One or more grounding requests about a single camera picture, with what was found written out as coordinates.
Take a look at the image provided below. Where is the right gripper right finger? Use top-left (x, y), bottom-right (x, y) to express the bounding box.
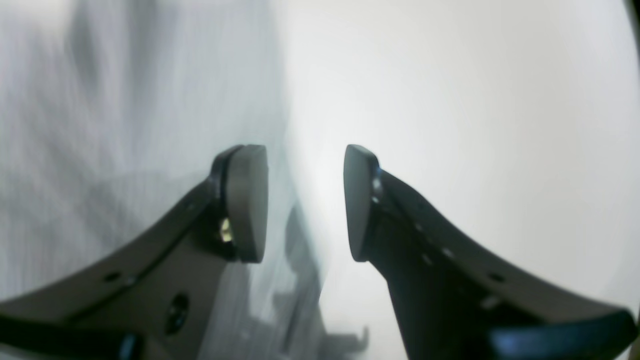
top-left (343, 145), bottom-right (639, 360)

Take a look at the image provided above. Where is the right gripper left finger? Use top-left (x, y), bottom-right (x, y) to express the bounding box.
top-left (0, 145), bottom-right (269, 360)

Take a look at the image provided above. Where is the grey T-shirt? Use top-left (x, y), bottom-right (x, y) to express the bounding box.
top-left (1, 0), bottom-right (370, 360)

